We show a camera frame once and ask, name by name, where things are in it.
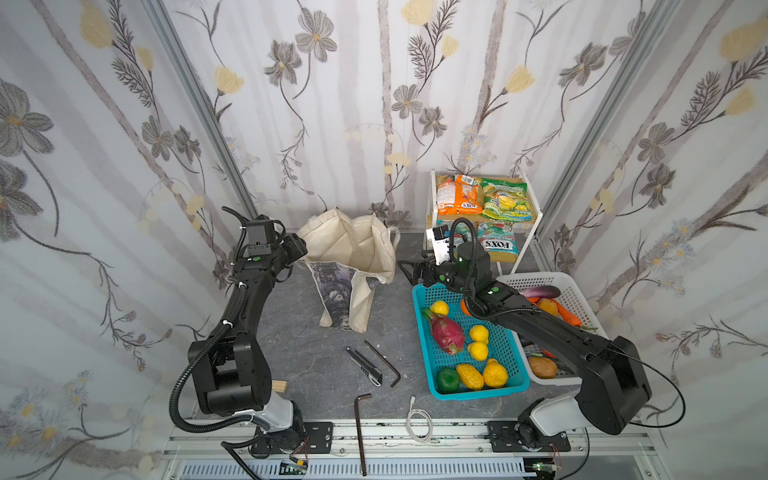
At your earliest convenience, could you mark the small yellow lemon top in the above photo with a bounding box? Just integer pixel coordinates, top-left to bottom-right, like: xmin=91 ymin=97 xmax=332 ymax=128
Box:
xmin=429 ymin=301 xmax=450 ymax=316

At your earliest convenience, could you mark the pink dragon fruit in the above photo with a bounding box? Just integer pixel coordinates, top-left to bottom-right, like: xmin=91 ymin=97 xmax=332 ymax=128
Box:
xmin=421 ymin=308 xmax=465 ymax=355

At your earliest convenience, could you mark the cream canvas tote bag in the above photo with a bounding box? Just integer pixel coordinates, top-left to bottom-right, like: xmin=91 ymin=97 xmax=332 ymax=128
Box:
xmin=298 ymin=209 xmax=400 ymax=333

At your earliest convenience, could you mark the green yellow candy bag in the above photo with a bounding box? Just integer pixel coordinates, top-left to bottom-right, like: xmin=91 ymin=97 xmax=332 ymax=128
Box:
xmin=480 ymin=178 xmax=534 ymax=222

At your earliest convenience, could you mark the orange candy bag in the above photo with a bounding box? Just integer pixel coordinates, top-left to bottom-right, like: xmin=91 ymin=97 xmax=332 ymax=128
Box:
xmin=436 ymin=175 xmax=483 ymax=215

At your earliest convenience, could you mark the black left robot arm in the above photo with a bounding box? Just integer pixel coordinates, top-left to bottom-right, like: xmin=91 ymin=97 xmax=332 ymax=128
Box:
xmin=169 ymin=234 xmax=308 ymax=451

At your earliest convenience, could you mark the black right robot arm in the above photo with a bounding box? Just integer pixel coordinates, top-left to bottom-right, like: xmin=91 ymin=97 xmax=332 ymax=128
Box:
xmin=397 ymin=242 xmax=652 ymax=450

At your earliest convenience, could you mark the teal mint candy bag right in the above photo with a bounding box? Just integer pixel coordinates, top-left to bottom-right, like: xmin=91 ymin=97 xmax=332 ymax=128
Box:
xmin=477 ymin=221 xmax=519 ymax=255

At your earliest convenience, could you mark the orange fruit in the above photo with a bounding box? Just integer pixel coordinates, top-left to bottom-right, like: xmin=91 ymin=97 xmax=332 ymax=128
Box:
xmin=460 ymin=299 xmax=472 ymax=317

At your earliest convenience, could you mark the white wooden two-tier shelf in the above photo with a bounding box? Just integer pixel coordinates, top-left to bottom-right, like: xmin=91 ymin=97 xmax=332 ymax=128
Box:
xmin=423 ymin=169 xmax=545 ymax=283

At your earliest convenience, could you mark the purple eggplant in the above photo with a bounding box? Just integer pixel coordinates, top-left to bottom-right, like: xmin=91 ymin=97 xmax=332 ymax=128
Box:
xmin=519 ymin=285 xmax=561 ymax=302

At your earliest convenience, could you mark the yellow bell pepper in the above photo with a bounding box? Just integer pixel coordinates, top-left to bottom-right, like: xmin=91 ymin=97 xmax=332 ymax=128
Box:
xmin=537 ymin=298 xmax=560 ymax=318

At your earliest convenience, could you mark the teal plastic basket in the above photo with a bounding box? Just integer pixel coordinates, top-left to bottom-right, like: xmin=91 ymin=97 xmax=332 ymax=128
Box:
xmin=412 ymin=285 xmax=530 ymax=401

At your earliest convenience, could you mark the small black hex key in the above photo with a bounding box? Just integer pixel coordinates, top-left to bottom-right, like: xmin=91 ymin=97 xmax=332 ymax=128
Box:
xmin=363 ymin=340 xmax=402 ymax=388

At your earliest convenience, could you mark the black utility knife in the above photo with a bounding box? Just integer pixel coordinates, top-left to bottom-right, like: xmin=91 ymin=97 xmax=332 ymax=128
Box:
xmin=345 ymin=346 xmax=383 ymax=387

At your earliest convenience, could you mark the green lime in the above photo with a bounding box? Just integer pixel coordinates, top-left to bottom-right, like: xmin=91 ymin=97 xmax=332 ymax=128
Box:
xmin=435 ymin=367 xmax=462 ymax=395

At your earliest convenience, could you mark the orange carrot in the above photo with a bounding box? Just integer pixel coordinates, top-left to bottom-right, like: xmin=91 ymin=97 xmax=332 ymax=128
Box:
xmin=555 ymin=300 xmax=583 ymax=327

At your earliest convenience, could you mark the yellow pear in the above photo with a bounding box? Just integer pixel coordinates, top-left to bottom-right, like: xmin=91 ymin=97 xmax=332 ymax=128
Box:
xmin=482 ymin=358 xmax=509 ymax=389

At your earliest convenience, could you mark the brown potato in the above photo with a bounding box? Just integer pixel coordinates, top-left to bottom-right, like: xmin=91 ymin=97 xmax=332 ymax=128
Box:
xmin=527 ymin=356 xmax=558 ymax=379

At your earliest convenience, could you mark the small wooden block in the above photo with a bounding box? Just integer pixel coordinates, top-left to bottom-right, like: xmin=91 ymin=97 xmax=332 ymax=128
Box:
xmin=271 ymin=380 xmax=288 ymax=394

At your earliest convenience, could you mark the large black hex key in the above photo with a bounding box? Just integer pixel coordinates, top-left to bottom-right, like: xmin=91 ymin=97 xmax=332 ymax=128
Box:
xmin=353 ymin=393 xmax=372 ymax=477

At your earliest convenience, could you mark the white plastic basket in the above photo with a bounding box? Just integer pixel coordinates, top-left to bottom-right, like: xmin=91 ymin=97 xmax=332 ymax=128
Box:
xmin=496 ymin=271 xmax=610 ymax=386

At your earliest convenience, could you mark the small green circuit board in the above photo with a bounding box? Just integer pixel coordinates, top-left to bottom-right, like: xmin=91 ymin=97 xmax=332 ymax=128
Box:
xmin=278 ymin=459 xmax=308 ymax=476

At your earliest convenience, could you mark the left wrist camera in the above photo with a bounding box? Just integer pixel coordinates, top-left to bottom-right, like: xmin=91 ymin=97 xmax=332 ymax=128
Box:
xmin=245 ymin=219 xmax=278 ymax=245

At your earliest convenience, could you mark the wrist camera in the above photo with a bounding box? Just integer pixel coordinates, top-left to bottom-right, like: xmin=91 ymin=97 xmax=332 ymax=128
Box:
xmin=245 ymin=219 xmax=278 ymax=245
xmin=426 ymin=223 xmax=454 ymax=265

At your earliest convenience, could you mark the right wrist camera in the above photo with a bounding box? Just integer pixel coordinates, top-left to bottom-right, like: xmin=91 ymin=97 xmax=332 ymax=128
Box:
xmin=426 ymin=223 xmax=454 ymax=265

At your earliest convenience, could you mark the white coiled cable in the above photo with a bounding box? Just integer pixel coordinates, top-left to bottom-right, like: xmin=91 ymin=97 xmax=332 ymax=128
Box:
xmin=404 ymin=395 xmax=434 ymax=445

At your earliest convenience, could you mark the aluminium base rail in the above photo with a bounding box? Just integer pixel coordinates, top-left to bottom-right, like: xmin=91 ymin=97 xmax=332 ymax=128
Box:
xmin=150 ymin=418 xmax=672 ymax=479

